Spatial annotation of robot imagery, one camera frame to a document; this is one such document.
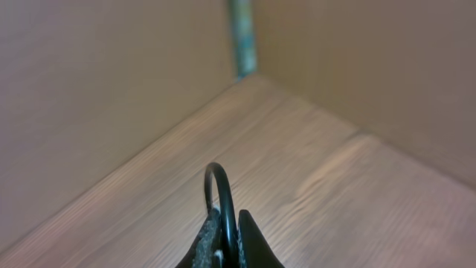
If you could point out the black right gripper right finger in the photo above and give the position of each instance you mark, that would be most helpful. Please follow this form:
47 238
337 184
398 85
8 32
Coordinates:
254 251

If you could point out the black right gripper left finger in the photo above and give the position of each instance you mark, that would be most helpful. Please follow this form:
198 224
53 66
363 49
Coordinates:
206 249

